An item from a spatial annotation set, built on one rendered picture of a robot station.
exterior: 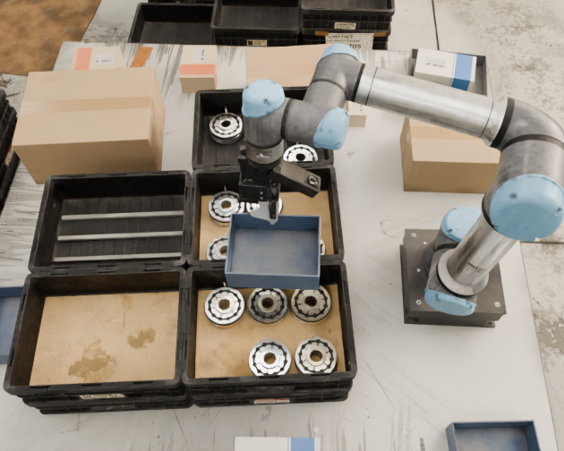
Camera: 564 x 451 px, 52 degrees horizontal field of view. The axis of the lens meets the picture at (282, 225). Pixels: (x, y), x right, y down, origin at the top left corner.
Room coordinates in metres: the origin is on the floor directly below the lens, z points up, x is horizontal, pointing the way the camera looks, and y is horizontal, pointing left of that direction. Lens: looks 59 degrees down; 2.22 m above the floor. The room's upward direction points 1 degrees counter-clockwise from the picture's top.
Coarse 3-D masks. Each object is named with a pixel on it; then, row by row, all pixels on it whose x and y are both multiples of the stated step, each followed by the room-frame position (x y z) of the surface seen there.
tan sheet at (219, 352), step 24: (336, 288) 0.64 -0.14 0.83; (288, 312) 0.57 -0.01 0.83; (336, 312) 0.57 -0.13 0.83; (216, 336) 0.51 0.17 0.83; (240, 336) 0.51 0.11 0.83; (264, 336) 0.51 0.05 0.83; (288, 336) 0.51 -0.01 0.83; (336, 336) 0.50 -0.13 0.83; (216, 360) 0.45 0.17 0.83; (240, 360) 0.45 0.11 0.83; (312, 360) 0.45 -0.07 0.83
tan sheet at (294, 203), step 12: (288, 192) 0.95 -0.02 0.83; (300, 192) 0.94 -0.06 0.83; (324, 192) 0.94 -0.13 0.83; (204, 204) 0.91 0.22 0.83; (288, 204) 0.91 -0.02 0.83; (300, 204) 0.90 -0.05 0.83; (312, 204) 0.90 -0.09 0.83; (324, 204) 0.90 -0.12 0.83; (204, 216) 0.87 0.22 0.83; (324, 216) 0.86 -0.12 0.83; (204, 228) 0.83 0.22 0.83; (216, 228) 0.83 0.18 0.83; (228, 228) 0.83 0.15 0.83; (324, 228) 0.82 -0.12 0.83; (204, 240) 0.79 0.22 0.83; (324, 240) 0.78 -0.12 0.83; (204, 252) 0.75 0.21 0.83
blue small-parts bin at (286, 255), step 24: (240, 216) 0.68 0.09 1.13; (288, 216) 0.68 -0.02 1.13; (312, 216) 0.67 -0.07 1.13; (240, 240) 0.66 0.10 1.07; (264, 240) 0.65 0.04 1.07; (288, 240) 0.65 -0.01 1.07; (312, 240) 0.65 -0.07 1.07; (240, 264) 0.59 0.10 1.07; (264, 264) 0.59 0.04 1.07; (288, 264) 0.59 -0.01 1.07; (312, 264) 0.59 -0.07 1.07; (288, 288) 0.53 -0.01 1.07; (312, 288) 0.53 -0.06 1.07
